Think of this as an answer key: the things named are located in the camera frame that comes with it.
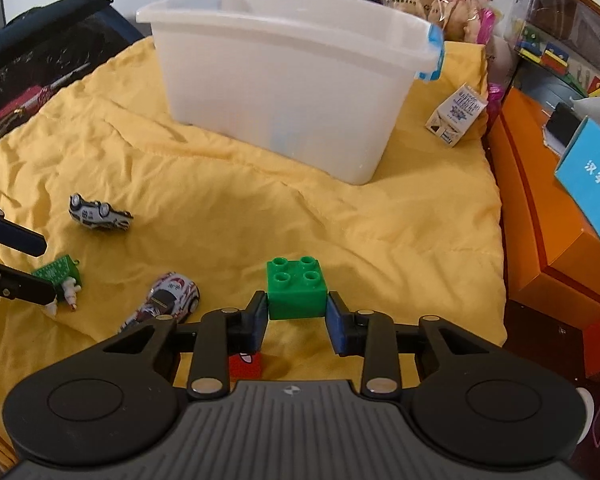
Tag light blue box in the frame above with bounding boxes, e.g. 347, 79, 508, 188
554, 116, 600, 266

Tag white round object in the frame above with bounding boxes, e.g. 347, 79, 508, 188
576, 386, 597, 423

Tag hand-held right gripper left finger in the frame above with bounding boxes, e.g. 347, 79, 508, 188
102, 291, 270, 402

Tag clear box of colourful toys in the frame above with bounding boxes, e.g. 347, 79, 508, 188
510, 0, 600, 103

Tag small black box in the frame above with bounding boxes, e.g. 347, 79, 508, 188
545, 102, 583, 153

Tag white toy car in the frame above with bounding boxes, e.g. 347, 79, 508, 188
69, 193, 134, 232

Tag green square toy brick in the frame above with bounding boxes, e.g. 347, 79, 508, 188
266, 256, 329, 320

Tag silver and red toy car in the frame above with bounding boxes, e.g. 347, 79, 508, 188
119, 272, 201, 333

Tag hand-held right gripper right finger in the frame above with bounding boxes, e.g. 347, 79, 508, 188
325, 291, 496, 402

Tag small red printed cube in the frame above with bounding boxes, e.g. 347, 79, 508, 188
228, 351, 265, 380

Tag green block with white figure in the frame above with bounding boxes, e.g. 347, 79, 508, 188
31, 255, 83, 316

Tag pink wrapper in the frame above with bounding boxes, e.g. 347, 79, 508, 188
477, 7, 498, 43

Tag orange cabinet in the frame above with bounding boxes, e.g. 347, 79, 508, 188
482, 87, 600, 378

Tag clear snack bag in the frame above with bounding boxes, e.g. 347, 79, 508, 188
380, 0, 496, 43

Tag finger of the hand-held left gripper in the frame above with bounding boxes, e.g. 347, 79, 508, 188
0, 187, 47, 257
0, 261, 59, 306

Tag dark mesh playpen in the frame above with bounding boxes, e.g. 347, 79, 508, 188
0, 0, 146, 151

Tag yellow blanket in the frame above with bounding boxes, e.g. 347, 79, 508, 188
0, 35, 508, 461

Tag small milk carton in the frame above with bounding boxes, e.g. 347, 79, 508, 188
425, 82, 490, 148

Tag white plastic container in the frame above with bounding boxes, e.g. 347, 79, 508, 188
136, 0, 447, 186

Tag white tissue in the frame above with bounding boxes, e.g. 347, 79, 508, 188
570, 96, 600, 118

